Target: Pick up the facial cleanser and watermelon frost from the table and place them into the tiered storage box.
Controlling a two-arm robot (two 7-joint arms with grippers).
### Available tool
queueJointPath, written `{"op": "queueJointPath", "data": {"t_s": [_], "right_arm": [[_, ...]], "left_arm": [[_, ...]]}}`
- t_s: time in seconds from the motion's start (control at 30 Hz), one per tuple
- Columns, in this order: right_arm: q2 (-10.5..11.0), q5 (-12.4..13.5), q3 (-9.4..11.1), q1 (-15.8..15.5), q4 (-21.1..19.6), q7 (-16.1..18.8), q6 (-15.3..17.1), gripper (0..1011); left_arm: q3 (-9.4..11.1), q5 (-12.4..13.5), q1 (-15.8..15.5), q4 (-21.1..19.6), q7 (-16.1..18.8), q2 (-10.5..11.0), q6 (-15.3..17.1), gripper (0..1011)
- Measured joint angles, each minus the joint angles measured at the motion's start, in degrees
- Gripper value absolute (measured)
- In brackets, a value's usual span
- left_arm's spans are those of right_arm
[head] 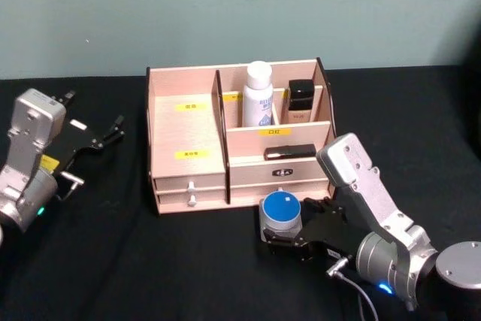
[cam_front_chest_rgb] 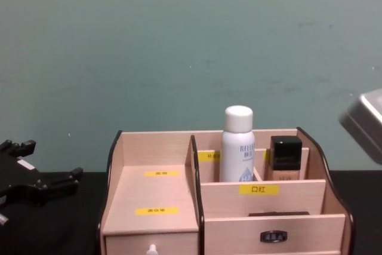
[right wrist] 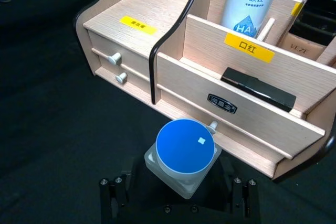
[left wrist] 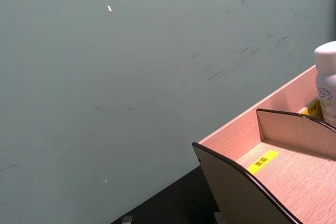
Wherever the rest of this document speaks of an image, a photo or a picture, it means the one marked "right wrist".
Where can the light wooden desk organizer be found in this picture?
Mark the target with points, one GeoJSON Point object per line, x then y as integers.
{"type": "Point", "coordinates": [189, 77]}

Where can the silver drawer knob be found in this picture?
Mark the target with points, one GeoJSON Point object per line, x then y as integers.
{"type": "Point", "coordinates": [213, 127]}
{"type": "Point", "coordinates": [115, 58]}
{"type": "Point", "coordinates": [121, 78]}

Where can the square jar with blue lid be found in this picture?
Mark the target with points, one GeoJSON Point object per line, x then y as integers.
{"type": "Point", "coordinates": [183, 148]}

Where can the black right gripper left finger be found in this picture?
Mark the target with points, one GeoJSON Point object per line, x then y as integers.
{"type": "Point", "coordinates": [111, 197]}

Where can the white spray bottle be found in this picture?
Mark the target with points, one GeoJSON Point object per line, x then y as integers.
{"type": "Point", "coordinates": [249, 1]}

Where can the black table cloth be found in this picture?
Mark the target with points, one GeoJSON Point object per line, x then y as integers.
{"type": "Point", "coordinates": [47, 103]}

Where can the black rectangular lipstick box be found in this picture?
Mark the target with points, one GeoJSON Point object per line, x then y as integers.
{"type": "Point", "coordinates": [258, 90]}

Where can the black oval badge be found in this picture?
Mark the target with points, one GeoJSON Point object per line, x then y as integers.
{"type": "Point", "coordinates": [222, 103]}

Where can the beige foundation bottle black cap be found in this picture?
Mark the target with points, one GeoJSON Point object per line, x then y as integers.
{"type": "Point", "coordinates": [312, 16]}

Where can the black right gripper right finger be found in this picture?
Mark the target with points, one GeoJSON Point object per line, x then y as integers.
{"type": "Point", "coordinates": [242, 197]}

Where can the small yellow label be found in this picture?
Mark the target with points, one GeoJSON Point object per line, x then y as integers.
{"type": "Point", "coordinates": [138, 25]}
{"type": "Point", "coordinates": [297, 9]}

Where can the large yellow label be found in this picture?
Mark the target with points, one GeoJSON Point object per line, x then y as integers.
{"type": "Point", "coordinates": [249, 48]}

